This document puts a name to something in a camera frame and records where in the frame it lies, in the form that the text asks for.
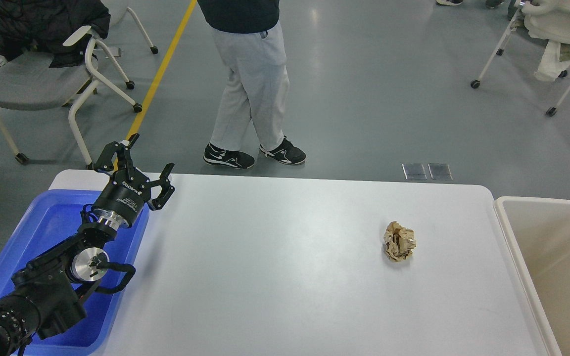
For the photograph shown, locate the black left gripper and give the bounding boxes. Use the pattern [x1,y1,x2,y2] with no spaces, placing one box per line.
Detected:
[92,133,175,229]

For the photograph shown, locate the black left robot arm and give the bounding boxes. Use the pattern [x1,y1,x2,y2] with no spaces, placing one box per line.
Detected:
[0,133,175,356]

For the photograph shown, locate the blue plastic bin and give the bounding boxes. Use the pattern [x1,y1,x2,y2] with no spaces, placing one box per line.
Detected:
[0,188,149,356]

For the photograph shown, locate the person in grey sweatpants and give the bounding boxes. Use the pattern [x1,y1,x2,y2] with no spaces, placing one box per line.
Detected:
[198,0,307,169]

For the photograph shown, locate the black jacket on chair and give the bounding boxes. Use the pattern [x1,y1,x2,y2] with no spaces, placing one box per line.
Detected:
[0,0,111,68]

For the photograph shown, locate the crumpled brown paper ball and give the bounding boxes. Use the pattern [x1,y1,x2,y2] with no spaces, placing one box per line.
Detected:
[383,221,417,262]

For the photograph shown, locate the left metal floor plate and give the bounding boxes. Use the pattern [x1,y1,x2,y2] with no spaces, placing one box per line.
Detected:
[402,164,428,180]

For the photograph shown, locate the metal floor plate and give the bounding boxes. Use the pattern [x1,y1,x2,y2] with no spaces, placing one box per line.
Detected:
[428,164,453,180]
[402,164,428,180]

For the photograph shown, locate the right metal floor plate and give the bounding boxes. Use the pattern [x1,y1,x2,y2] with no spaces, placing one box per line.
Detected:
[428,164,453,180]

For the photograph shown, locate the walking person's feet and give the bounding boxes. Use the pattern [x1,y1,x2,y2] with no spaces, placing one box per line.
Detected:
[435,0,464,6]

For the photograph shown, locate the white chair with casters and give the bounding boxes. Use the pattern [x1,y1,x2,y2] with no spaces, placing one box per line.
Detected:
[469,0,570,117]

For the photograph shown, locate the beige plastic bin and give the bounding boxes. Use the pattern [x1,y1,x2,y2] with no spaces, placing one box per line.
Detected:
[494,197,570,356]

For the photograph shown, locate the cream garment on chair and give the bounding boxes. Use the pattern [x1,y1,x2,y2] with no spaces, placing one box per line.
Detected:
[521,0,570,82]

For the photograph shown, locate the grey chair with white frame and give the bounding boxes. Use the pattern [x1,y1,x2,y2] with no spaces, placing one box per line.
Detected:
[0,25,143,167]

